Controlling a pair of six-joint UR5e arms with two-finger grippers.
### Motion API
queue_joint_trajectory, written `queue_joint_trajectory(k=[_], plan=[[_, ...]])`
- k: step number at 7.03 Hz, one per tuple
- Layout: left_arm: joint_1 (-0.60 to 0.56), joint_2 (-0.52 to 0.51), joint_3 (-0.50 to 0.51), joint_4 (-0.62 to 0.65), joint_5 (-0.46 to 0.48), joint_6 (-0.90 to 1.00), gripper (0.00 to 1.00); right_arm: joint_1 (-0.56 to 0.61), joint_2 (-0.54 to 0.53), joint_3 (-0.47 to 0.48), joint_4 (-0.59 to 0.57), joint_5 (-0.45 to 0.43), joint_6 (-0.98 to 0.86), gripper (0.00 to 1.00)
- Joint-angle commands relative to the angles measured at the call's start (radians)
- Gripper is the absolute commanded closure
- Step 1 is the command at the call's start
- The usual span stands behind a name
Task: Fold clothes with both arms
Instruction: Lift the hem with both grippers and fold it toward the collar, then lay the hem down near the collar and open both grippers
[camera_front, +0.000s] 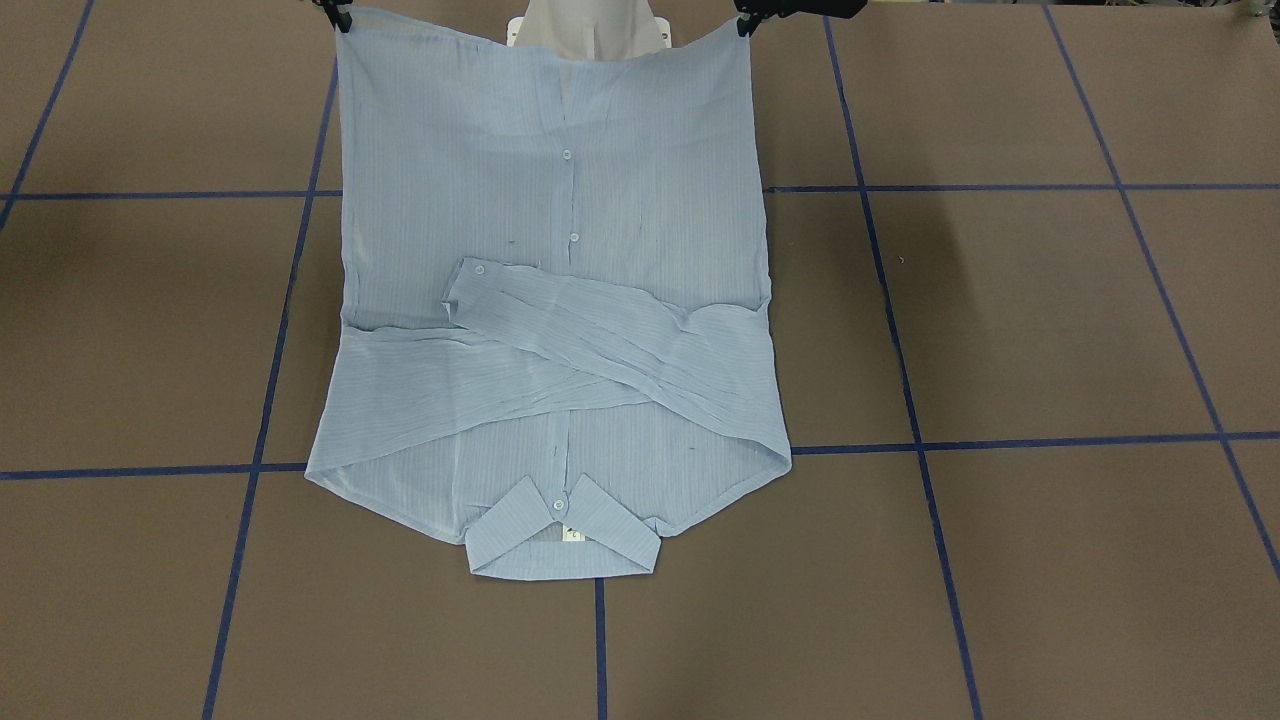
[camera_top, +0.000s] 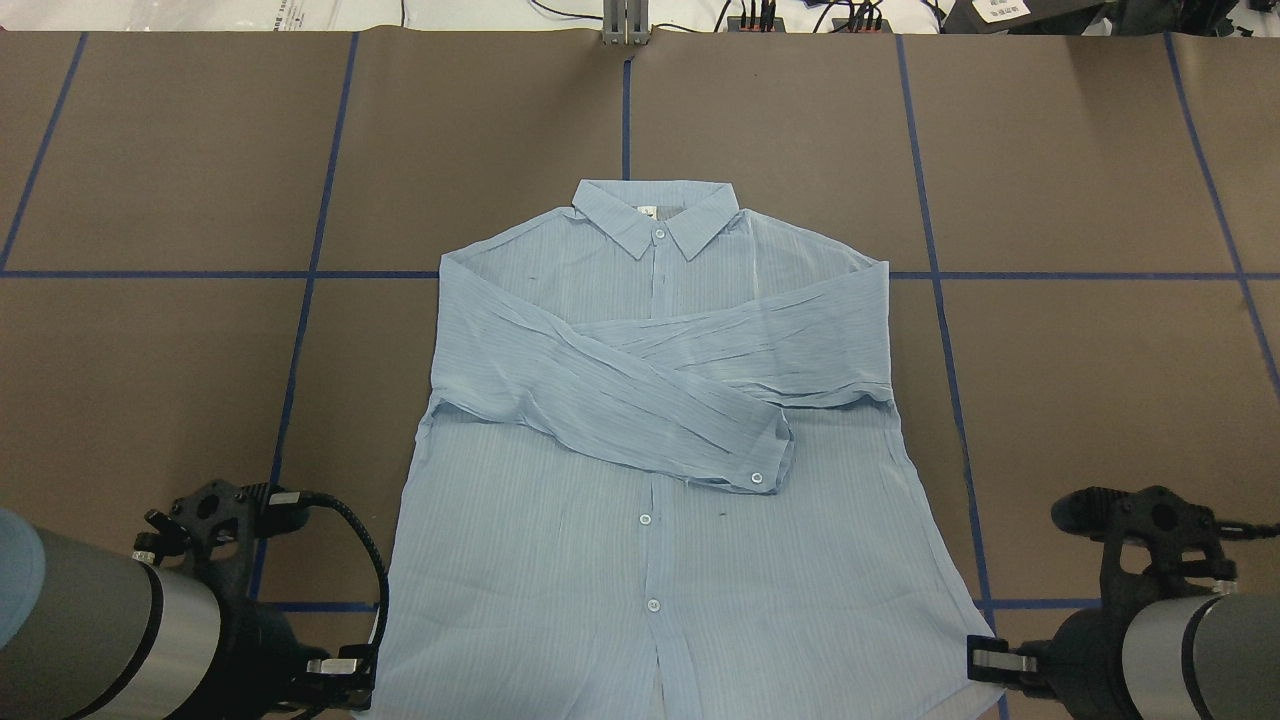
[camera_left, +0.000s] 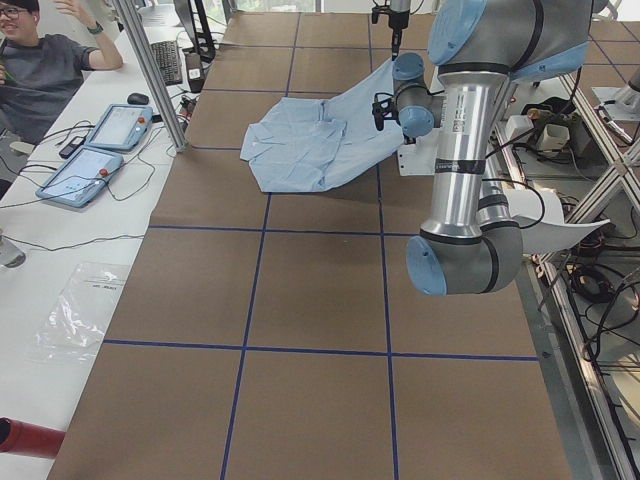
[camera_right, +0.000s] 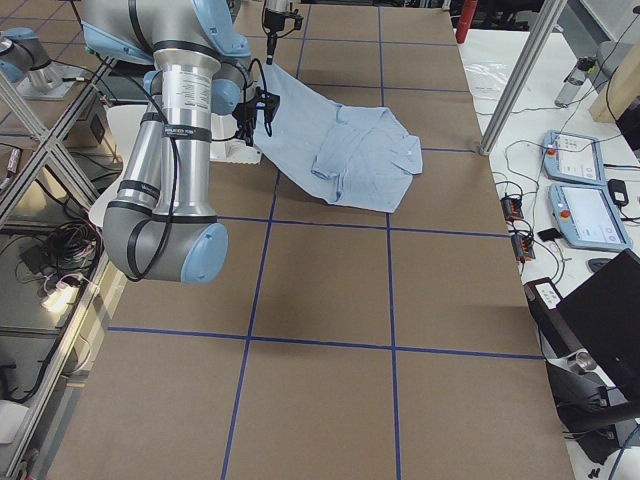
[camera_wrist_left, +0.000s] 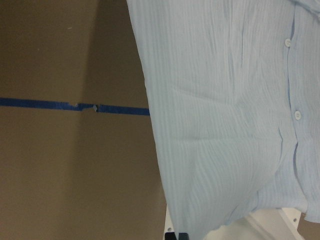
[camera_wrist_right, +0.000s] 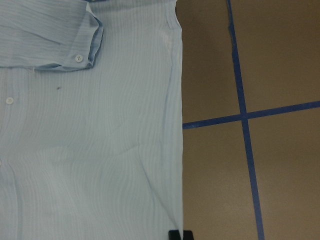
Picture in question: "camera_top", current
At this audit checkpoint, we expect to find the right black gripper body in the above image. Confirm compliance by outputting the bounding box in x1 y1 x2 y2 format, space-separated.
1036 609 1132 719

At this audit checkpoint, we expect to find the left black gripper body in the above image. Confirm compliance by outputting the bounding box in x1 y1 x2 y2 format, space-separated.
200 597 340 719

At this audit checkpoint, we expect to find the light blue button-up shirt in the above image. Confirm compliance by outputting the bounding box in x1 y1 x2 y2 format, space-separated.
367 179 1001 719

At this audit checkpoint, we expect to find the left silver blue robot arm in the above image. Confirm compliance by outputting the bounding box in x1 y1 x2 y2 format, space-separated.
1 510 376 719

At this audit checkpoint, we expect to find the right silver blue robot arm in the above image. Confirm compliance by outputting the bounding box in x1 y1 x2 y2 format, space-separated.
966 593 1279 719

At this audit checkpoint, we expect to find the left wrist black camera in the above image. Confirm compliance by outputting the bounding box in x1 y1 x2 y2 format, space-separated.
132 480 310 597

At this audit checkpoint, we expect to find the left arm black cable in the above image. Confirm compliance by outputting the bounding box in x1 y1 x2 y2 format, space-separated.
291 488 393 661

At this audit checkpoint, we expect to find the aluminium frame post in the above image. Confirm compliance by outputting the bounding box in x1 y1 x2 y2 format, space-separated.
602 0 652 47

